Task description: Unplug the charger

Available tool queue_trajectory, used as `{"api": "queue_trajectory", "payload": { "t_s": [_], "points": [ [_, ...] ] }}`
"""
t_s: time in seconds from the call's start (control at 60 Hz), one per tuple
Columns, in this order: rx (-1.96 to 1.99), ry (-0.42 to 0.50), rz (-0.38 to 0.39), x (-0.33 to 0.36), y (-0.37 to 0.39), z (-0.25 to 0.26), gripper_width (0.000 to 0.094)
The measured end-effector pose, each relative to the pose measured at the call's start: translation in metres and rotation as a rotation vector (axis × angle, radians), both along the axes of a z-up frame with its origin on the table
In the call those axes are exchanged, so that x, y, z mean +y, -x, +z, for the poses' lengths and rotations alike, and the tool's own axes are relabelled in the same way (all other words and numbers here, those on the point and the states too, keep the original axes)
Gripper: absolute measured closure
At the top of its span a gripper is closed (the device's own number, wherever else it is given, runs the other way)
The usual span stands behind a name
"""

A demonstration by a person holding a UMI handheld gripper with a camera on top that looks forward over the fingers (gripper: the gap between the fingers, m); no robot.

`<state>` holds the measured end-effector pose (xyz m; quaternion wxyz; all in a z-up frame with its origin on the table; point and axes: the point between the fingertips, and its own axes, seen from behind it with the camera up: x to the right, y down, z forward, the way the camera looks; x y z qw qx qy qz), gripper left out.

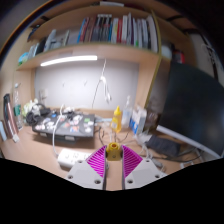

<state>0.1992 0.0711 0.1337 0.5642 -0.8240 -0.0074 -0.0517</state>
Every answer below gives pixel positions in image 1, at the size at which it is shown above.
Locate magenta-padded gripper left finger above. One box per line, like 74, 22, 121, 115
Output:
65, 145, 108, 192

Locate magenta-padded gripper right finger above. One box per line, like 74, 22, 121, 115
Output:
120, 144, 167, 191

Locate yellow charger block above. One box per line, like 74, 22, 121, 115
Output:
105, 141, 124, 162

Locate white power strip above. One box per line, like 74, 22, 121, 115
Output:
57, 148, 92, 169

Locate black pouch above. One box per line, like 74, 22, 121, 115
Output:
145, 134, 183, 158

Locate blue and white carton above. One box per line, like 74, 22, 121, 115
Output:
129, 105, 148, 136

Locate dark laptop with stickers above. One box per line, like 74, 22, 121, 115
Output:
31, 111, 97, 141

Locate yellow squeeze bottle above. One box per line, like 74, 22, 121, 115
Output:
110, 105, 123, 134

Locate clear pump dispenser bottle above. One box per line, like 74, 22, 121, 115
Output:
121, 95, 133, 129

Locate black headphones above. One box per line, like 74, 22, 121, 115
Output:
25, 103, 51, 127

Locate dark computer monitor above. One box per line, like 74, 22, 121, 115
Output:
156, 61, 224, 159

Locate dark red upright case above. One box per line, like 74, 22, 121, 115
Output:
2, 93, 20, 143

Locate clear green-labelled water bottle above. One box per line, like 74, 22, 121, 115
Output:
12, 83, 24, 131

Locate white light bar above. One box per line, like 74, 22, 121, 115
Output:
39, 54, 99, 68

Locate wooden shelf unit with books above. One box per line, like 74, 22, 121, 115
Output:
16, 1, 168, 109

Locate tangled white cable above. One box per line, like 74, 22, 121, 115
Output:
99, 126, 164, 168

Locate thick black cable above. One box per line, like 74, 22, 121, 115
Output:
98, 128, 208, 163

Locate white power strip cable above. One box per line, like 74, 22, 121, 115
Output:
51, 103, 66, 158

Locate hanging white cable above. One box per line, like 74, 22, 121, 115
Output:
91, 59, 113, 109

